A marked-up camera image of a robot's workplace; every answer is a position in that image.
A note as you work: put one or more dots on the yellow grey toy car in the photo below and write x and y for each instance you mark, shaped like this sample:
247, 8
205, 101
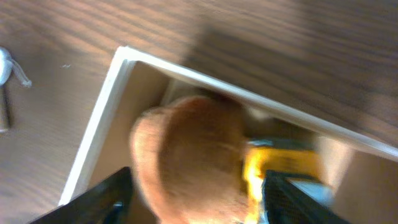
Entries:
285, 155

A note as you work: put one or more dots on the pig face rattle drum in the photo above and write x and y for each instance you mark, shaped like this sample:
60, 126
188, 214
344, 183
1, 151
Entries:
8, 67

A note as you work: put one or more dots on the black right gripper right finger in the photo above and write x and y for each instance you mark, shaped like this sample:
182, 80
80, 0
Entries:
289, 198

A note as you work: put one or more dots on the white cardboard box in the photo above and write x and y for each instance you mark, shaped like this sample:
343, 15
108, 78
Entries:
361, 170

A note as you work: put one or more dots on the brown plush toy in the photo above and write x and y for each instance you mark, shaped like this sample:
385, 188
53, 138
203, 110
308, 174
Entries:
187, 158

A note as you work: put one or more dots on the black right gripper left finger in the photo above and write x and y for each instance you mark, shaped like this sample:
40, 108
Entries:
106, 203

